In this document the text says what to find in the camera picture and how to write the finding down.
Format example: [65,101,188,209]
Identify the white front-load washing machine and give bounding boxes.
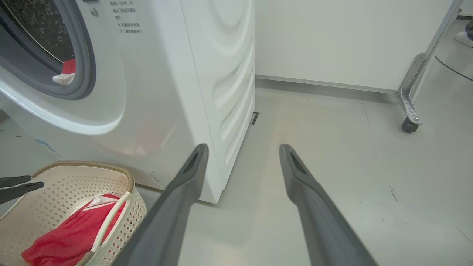
[0,0,256,205]

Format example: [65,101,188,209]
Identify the red garment white side stripes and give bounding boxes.
[21,193,127,266]

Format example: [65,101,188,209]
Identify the red garment white ribbed cuff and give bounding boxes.
[52,59,76,86]

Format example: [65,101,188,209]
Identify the white shoe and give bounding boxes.
[455,31,473,48]

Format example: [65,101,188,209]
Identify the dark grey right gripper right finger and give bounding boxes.
[279,143,378,266]

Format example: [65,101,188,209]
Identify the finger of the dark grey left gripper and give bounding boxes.
[0,181,45,205]
[0,175,33,188]

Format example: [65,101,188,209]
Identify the black caster wheel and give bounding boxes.
[401,117,419,134]

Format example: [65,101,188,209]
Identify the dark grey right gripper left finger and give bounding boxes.
[113,143,210,266]

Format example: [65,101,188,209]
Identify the grey metal stand leg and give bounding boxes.
[394,0,465,125]

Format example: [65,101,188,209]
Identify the cream perforated laundry basket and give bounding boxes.
[0,160,148,266]

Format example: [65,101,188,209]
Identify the white partition panel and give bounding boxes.
[255,0,459,93]

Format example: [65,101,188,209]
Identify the black floor cable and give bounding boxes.
[435,55,473,82]

